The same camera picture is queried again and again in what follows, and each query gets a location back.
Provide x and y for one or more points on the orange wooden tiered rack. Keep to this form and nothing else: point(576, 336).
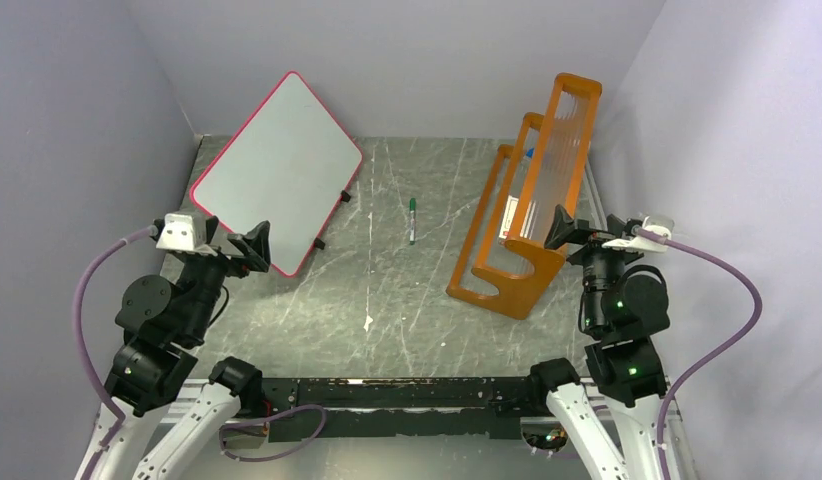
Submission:
point(504, 265)

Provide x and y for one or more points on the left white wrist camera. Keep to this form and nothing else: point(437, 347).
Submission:
point(182, 231)

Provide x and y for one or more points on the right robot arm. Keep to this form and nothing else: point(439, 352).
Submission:
point(623, 304)

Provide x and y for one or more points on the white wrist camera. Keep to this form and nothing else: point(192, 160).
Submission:
point(182, 231)
point(649, 235)

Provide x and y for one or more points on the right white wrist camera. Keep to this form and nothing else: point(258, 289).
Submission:
point(649, 235)

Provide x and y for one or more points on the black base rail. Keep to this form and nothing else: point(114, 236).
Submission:
point(384, 408)

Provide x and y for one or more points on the pink-framed whiteboard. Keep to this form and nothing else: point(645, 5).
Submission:
point(290, 164)

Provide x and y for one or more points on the white green whiteboard marker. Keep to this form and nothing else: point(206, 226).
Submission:
point(412, 220)

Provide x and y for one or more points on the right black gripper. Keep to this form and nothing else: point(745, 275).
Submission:
point(565, 228)

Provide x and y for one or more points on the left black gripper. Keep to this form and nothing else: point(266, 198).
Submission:
point(253, 246)

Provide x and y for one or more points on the white red box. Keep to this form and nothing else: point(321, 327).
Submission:
point(508, 215)

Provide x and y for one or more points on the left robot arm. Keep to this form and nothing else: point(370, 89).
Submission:
point(162, 321)

